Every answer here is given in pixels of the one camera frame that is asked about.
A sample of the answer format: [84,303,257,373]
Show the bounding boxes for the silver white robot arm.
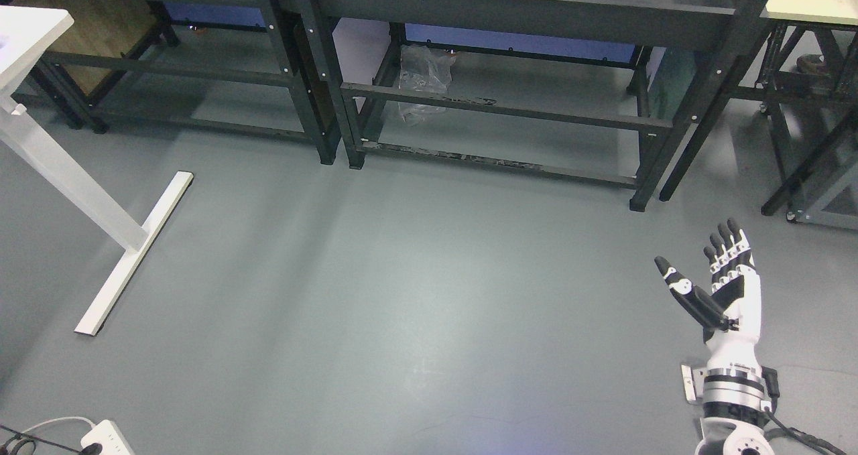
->
[680,365,780,454]

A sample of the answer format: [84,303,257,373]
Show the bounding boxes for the black metal rack far right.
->
[733,0,856,230]

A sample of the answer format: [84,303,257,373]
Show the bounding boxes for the white power strip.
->
[80,419,135,454]

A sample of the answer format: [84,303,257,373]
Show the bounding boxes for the black metal shelf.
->
[288,0,769,212]
[2,0,341,165]

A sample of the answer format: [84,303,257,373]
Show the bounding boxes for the black metal shelf left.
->
[2,0,341,165]

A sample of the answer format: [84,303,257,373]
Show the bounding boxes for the black metal shelf right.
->
[288,0,769,212]

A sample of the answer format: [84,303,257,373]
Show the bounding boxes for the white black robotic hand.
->
[654,218,762,375]

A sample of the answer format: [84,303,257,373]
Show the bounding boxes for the white desk with leg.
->
[1,6,194,336]

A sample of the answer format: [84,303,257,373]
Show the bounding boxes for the clear plastic bag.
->
[398,45,456,126]

